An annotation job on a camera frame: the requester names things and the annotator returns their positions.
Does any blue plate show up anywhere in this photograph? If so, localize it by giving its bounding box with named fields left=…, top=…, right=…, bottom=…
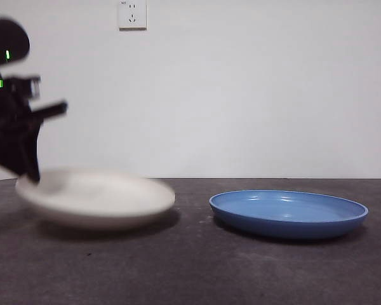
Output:
left=208, top=189, right=370, bottom=240

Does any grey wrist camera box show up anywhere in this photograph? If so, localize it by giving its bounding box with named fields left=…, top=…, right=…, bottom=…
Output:
left=4, top=75, right=41, bottom=98

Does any white wall power outlet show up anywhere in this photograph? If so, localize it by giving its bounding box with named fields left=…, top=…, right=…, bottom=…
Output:
left=119, top=0, right=147, bottom=32

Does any white plate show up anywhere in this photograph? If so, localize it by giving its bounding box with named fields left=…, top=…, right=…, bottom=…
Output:
left=15, top=167, right=177, bottom=230

